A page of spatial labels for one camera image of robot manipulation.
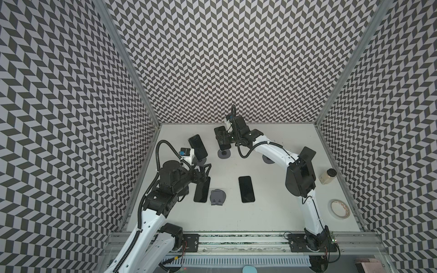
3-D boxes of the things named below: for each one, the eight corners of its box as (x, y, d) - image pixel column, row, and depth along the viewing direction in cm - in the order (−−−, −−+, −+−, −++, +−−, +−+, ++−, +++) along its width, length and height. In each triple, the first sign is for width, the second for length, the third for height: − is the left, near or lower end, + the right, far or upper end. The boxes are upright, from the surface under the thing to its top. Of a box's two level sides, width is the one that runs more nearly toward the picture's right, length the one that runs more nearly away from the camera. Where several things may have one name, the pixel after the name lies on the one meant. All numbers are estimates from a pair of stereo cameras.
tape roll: (332, 219, 82) (335, 218, 80) (325, 200, 88) (328, 198, 86) (350, 219, 82) (354, 218, 80) (342, 200, 88) (345, 198, 86)
